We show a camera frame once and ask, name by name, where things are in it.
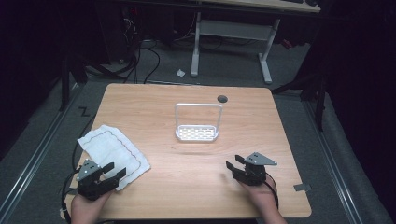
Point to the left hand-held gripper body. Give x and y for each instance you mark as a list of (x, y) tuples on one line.
[(88, 183)]

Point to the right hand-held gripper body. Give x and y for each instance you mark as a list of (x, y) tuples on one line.
[(252, 174)]

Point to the white cloth with red stitching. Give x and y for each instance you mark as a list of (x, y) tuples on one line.
[(113, 152)]

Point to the white plastic rack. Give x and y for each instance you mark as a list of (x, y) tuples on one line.
[(196, 133)]

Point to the person's left hand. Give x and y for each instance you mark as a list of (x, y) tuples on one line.
[(88, 205)]

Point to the person's right hand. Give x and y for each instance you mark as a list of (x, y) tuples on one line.
[(261, 196)]

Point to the grey tape piece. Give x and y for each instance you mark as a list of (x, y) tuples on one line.
[(302, 187)]

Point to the black round table grommet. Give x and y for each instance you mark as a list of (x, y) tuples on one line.
[(222, 99)]

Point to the black metal stand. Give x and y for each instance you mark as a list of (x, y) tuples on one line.
[(320, 105), (64, 87)]

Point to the crumpled white paper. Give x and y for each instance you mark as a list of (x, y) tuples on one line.
[(180, 73)]

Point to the dark computer tower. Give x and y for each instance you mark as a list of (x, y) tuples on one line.
[(116, 31)]

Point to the black keyboard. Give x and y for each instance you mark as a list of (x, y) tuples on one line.
[(292, 1)]

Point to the black computer mouse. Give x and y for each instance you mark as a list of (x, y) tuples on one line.
[(311, 2)]

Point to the metal floor rail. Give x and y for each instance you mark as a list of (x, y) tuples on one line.
[(37, 155), (330, 165)]

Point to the white metal frame desk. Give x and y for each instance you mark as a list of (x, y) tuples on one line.
[(233, 29)]

